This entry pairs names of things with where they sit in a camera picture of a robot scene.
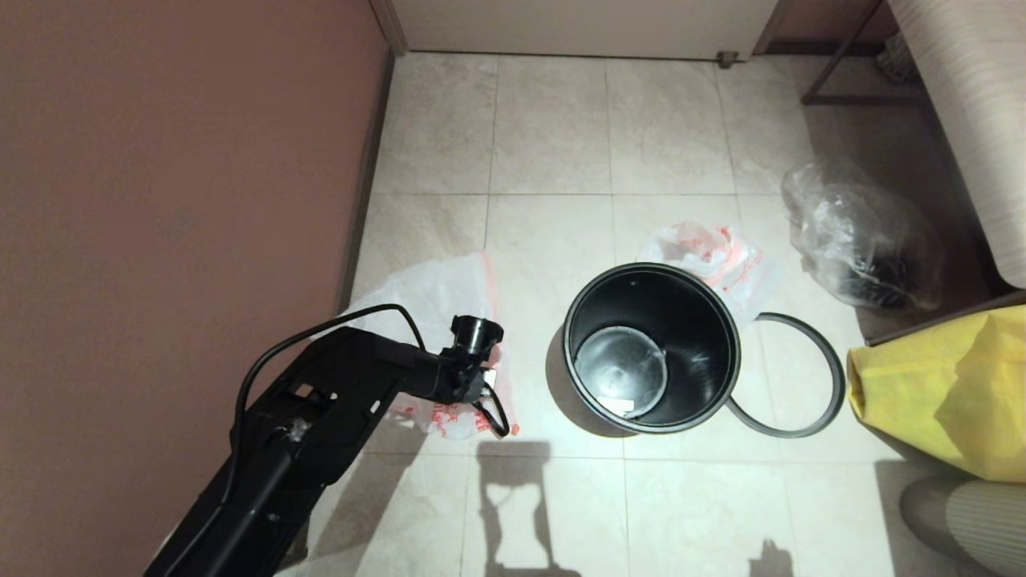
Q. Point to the clear plastic bag dark contents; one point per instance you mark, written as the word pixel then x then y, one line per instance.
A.
pixel 858 240

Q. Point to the white plastic bag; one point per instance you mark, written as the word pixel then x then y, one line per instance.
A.
pixel 449 288

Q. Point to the small metal door stop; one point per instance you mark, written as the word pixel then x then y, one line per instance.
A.
pixel 726 58

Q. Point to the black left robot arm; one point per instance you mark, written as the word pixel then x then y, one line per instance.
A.
pixel 321 409

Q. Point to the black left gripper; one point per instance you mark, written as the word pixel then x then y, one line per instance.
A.
pixel 475 385

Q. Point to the grey ribbed round pouf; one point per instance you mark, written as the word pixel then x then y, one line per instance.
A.
pixel 978 521

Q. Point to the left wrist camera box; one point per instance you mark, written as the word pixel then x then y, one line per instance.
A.
pixel 489 377

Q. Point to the yellow fabric bag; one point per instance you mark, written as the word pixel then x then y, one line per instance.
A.
pixel 930 393

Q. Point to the used white bag red trim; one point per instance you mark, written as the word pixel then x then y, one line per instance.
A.
pixel 713 256

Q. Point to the dark metal frame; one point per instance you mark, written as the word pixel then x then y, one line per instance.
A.
pixel 858 100

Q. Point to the grey mesh bundle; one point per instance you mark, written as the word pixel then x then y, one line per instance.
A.
pixel 894 61

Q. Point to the beige striped furniture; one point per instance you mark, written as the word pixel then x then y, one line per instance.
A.
pixel 978 120

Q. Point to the dark brown wooden board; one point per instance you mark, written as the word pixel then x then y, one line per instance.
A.
pixel 946 319

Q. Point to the black round trash bin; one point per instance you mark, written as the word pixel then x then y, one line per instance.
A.
pixel 689 336

